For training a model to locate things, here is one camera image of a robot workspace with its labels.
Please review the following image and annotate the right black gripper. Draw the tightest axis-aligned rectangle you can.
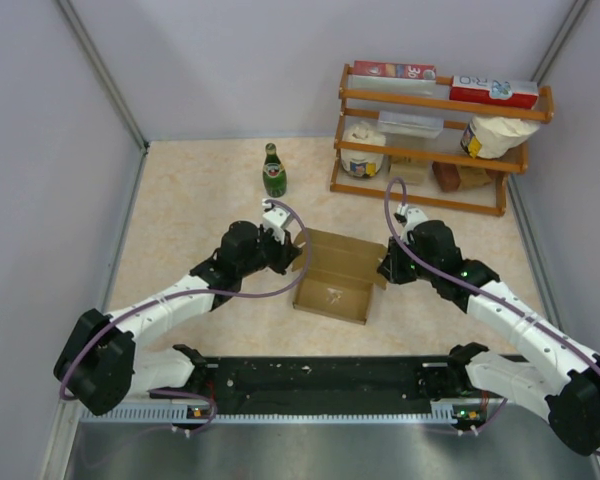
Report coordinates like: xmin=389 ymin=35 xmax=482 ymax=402
xmin=377 ymin=233 xmax=439 ymax=284

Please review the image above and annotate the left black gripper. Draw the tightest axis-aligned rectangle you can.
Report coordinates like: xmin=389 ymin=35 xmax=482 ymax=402
xmin=238 ymin=224 xmax=302 ymax=278

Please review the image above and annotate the brown cardboard box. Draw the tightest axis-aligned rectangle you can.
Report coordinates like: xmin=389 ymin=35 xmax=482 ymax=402
xmin=292 ymin=228 xmax=387 ymax=325

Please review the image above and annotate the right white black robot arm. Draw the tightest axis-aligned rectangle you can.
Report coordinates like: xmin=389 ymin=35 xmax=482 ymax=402
xmin=379 ymin=212 xmax=600 ymax=457

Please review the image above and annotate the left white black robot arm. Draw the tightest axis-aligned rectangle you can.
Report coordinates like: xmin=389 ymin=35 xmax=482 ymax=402
xmin=53 ymin=218 xmax=302 ymax=415

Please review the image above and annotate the red foil box left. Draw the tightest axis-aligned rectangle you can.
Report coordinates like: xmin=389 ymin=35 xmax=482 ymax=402
xmin=353 ymin=60 xmax=437 ymax=81

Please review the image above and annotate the red white box right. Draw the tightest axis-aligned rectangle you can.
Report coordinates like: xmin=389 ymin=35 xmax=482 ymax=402
xmin=449 ymin=75 xmax=539 ymax=109

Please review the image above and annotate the green glass bottle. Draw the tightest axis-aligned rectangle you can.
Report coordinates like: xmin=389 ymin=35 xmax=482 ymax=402
xmin=262 ymin=143 xmax=287 ymax=198

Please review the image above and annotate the tan cardboard block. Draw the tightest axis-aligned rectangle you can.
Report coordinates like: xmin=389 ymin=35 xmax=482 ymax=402
xmin=389 ymin=156 xmax=430 ymax=185

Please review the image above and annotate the brown brick block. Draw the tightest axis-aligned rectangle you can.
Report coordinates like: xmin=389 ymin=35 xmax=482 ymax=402
xmin=432 ymin=162 xmax=461 ymax=192

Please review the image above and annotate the white bag left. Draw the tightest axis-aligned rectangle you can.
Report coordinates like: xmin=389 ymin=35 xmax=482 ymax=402
xmin=340 ymin=121 xmax=386 ymax=178

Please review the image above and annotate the crumpled brown paper bag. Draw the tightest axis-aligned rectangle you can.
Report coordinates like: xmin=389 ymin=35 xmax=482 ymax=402
xmin=457 ymin=165 xmax=497 ymax=191

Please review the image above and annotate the wooden shelf rack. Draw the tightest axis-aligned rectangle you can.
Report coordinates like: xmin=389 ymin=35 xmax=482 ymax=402
xmin=329 ymin=64 xmax=555 ymax=216

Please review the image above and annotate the clear plastic container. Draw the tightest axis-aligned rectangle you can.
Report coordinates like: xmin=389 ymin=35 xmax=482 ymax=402
xmin=377 ymin=111 xmax=444 ymax=139

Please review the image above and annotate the large white bag right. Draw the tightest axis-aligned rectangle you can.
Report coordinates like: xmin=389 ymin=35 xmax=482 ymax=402
xmin=460 ymin=116 xmax=541 ymax=159

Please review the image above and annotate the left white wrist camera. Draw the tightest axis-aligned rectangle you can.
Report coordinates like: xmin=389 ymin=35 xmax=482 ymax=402
xmin=262 ymin=199 xmax=293 ymax=244

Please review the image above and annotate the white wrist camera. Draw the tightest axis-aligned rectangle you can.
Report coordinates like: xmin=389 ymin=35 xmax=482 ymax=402
xmin=262 ymin=199 xmax=293 ymax=244
xmin=394 ymin=203 xmax=429 ymax=243

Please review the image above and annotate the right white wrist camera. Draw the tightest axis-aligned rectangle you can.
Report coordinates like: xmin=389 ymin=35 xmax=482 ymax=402
xmin=394 ymin=203 xmax=429 ymax=243

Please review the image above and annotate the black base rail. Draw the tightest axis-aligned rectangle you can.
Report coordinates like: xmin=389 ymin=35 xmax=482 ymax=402
xmin=149 ymin=355 xmax=506 ymax=415

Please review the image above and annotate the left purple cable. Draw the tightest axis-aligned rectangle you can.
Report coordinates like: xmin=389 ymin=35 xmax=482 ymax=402
xmin=58 ymin=198 xmax=314 ymax=435

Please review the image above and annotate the purple cable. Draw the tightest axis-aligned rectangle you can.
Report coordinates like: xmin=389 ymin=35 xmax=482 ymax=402
xmin=383 ymin=176 xmax=600 ymax=459
xmin=58 ymin=198 xmax=314 ymax=435

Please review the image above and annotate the grey cable duct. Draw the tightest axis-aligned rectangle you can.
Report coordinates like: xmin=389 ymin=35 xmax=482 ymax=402
xmin=82 ymin=402 xmax=481 ymax=425

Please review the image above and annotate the aluminium corner frame post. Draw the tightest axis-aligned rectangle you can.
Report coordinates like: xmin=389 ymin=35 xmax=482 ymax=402
xmin=55 ymin=0 xmax=149 ymax=152

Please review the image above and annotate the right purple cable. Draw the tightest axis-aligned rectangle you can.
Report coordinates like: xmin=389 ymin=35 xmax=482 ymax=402
xmin=383 ymin=176 xmax=600 ymax=459

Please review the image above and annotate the right aluminium frame post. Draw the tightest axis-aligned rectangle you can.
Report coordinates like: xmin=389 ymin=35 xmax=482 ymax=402
xmin=531 ymin=0 xmax=593 ymax=85

